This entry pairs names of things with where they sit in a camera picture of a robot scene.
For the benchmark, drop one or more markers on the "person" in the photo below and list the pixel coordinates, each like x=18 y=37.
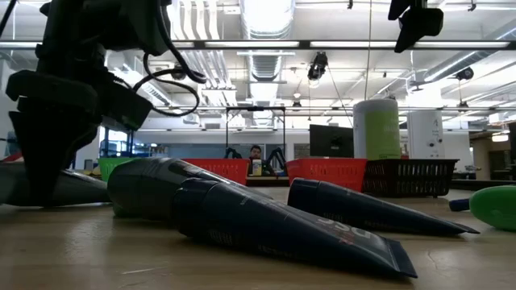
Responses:
x=255 y=153

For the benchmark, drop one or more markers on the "dark blue toiletry tube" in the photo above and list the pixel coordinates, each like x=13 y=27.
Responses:
x=282 y=233
x=354 y=209

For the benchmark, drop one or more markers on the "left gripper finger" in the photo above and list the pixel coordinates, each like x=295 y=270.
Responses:
x=40 y=161

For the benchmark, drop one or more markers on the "gray toiletry bottle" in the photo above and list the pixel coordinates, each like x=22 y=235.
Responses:
x=145 y=185
x=80 y=189

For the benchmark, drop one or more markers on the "black background robot arm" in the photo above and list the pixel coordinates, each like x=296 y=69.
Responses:
x=231 y=153
x=278 y=155

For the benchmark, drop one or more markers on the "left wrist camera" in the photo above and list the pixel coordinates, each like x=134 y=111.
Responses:
x=129 y=106

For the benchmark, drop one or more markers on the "green plastic toiletry case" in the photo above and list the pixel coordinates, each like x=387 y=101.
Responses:
x=498 y=207

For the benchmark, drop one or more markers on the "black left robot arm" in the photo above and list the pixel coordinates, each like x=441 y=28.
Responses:
x=101 y=24

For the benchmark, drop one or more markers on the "black overhead camera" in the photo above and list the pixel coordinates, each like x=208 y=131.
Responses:
x=415 y=24

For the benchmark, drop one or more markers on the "green plastic basket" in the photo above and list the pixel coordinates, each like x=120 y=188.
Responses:
x=109 y=167

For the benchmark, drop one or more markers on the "red plastic basket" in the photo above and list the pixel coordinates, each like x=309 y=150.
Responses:
x=225 y=169
x=330 y=173

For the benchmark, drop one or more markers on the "black background frame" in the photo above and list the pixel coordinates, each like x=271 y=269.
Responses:
x=256 y=108

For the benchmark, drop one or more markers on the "black background monitor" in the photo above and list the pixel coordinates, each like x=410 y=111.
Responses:
x=330 y=141

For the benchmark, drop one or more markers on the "black hanging ceiling camera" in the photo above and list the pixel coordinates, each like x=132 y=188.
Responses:
x=318 y=66

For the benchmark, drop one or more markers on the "yellow background canister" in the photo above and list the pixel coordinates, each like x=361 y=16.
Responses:
x=256 y=167

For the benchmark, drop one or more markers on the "black plastic basket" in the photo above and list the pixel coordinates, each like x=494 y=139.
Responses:
x=407 y=177

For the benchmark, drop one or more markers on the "white green wipes canister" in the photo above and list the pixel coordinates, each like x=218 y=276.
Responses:
x=375 y=129

